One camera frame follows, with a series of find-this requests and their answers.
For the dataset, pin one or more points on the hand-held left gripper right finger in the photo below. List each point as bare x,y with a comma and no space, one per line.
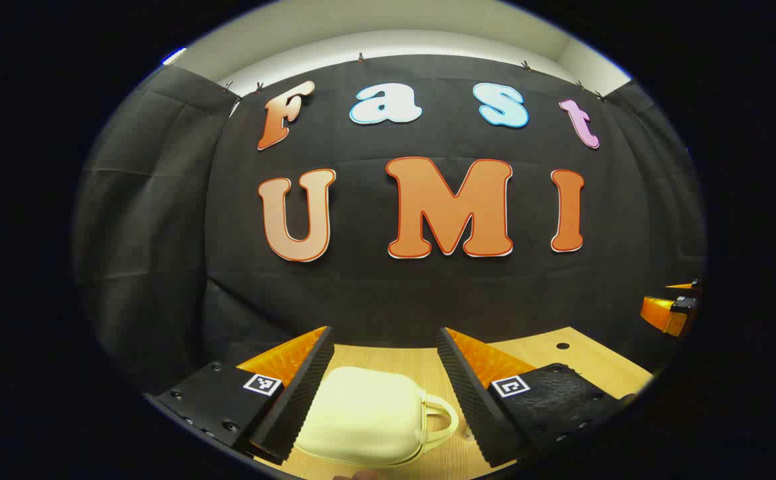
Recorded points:
471,400

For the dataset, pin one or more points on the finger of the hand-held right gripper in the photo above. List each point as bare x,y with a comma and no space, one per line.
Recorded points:
661,314

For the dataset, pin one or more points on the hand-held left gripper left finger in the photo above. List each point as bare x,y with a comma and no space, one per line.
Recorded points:
294,400

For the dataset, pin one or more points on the cream suitcase with grey lining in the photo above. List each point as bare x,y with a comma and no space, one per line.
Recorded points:
368,413

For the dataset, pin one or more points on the black backdrop cloth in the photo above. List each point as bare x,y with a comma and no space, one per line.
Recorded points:
361,286

